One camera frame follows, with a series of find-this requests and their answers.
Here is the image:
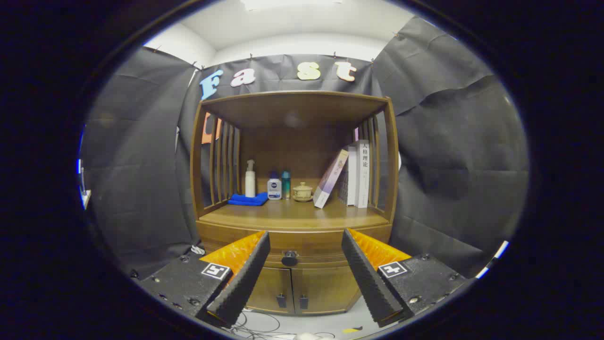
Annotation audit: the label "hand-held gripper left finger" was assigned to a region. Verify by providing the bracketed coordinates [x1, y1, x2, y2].
[139, 230, 271, 329]

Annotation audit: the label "beige lidded teacup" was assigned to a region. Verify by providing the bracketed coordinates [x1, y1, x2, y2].
[292, 182, 314, 203]

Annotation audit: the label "blue folded cloth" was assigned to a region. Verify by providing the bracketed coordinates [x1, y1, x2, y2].
[228, 191, 268, 206]

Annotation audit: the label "purple cover book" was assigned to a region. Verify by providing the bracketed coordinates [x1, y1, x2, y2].
[313, 149, 350, 209]

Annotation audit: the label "white pump bottle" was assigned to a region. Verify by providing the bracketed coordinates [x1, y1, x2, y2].
[244, 160, 256, 198]

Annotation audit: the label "tangled black floor cables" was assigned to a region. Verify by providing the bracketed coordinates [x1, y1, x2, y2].
[231, 309, 336, 340]

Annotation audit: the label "wooden cabinet door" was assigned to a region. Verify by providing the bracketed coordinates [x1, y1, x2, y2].
[292, 265, 361, 315]
[245, 267, 294, 315]

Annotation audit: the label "white bottle with blue cap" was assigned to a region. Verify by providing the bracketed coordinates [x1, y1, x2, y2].
[267, 171, 282, 201]

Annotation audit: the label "wooden drawer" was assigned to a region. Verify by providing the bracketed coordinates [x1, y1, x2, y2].
[198, 226, 392, 269]

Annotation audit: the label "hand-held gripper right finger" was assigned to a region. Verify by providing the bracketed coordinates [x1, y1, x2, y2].
[341, 228, 472, 327]

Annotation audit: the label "wooden countertop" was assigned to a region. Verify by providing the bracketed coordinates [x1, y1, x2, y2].
[198, 196, 390, 231]

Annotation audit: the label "dark patterned cover book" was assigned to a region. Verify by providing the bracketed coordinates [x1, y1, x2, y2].
[337, 145, 358, 206]

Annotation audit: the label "wooden cabinet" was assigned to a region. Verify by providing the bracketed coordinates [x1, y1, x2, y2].
[190, 91, 399, 316]

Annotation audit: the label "ceiling light panel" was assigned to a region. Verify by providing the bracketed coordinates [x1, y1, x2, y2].
[240, 0, 344, 11]

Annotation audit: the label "white thick book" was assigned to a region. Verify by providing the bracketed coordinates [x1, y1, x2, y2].
[356, 140, 372, 209]

